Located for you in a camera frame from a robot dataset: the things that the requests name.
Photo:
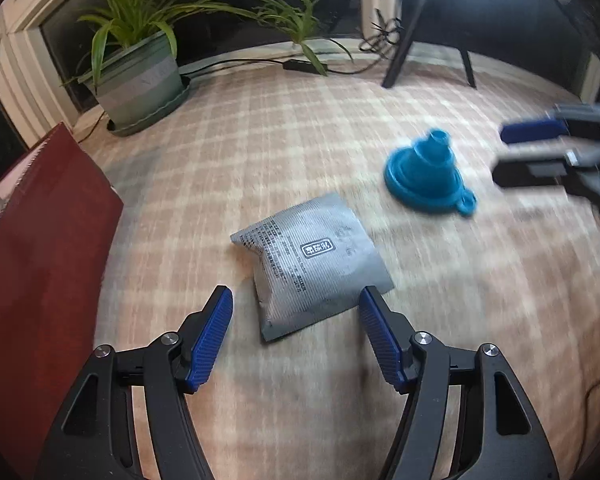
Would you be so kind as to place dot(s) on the green pot saucer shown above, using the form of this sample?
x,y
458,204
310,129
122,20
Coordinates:
x,y
135,130

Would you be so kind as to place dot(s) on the black tripod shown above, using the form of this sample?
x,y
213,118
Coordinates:
x,y
402,50

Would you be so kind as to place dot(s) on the grey-green plant pot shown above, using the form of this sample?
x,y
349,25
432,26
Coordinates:
x,y
140,85

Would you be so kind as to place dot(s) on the blue silicone funnel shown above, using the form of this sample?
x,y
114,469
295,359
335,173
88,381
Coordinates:
x,y
420,170

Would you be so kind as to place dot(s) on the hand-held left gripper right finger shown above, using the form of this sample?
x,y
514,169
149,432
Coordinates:
x,y
380,340

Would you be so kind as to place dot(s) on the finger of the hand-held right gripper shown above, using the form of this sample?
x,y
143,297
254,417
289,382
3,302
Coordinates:
x,y
530,170
530,131

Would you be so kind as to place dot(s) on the grey printed pouch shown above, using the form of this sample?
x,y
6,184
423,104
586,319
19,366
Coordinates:
x,y
310,260

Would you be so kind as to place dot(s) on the green spider plant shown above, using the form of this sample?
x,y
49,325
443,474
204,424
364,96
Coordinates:
x,y
130,25

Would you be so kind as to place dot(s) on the dark red cardboard box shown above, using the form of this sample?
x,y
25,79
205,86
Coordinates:
x,y
45,240

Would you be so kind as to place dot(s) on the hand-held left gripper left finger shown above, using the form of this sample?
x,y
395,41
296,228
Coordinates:
x,y
212,335

